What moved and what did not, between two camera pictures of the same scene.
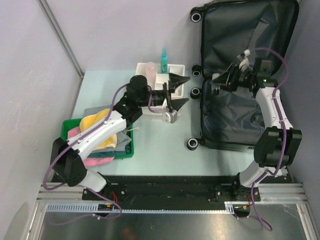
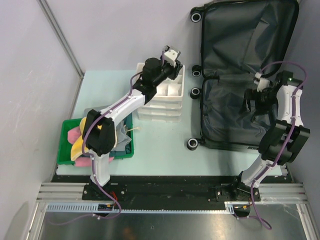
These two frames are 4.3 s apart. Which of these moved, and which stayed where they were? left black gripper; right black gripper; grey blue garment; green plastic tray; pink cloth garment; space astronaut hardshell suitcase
Moved: left black gripper; right black gripper
Stayed: grey blue garment; pink cloth garment; green plastic tray; space astronaut hardshell suitcase
